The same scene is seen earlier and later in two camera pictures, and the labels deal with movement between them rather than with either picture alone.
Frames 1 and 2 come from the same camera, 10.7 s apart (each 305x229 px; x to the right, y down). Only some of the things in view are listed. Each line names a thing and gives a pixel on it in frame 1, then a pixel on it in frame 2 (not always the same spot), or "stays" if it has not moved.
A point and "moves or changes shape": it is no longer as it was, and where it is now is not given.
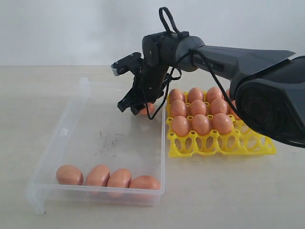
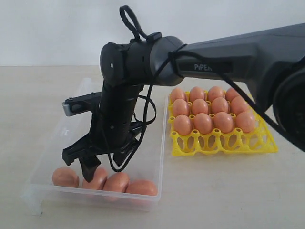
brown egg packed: x=195 y=93 stays
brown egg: x=69 y=174 moves or changes shape
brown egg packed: x=228 y=92 stays
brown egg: x=198 y=107 stays
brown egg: x=143 y=110 to x=246 y=121
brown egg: x=222 y=122 stays
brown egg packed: x=213 y=92 stays
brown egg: x=98 y=175 moves or changes shape
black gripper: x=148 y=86 to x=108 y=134
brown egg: x=217 y=106 stays
